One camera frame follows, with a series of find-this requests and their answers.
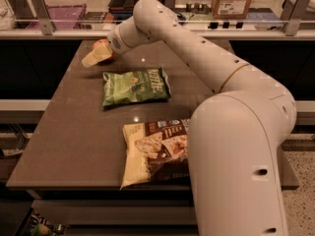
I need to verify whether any cardboard box with label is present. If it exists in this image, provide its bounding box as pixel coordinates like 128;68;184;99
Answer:
211;0;252;19

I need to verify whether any purple plastic crate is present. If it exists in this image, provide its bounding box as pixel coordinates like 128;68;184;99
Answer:
27;4;87;30

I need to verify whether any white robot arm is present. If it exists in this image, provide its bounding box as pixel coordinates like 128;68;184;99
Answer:
82;0;296;236

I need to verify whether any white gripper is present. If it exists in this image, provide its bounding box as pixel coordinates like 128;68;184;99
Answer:
82;17;153;68

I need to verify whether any left metal rail bracket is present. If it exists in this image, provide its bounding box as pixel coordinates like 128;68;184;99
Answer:
31;0;55;35

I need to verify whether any green chip bag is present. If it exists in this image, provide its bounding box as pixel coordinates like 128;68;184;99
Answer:
102;68;171;107

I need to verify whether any right metal rail bracket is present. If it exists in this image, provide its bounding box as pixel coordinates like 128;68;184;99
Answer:
284;0;310;36

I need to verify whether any brown sea salt chip bag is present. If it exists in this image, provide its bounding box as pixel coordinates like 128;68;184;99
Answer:
121;119;190;188

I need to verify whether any red apple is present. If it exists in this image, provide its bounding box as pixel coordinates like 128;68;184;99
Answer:
93;39;114;62

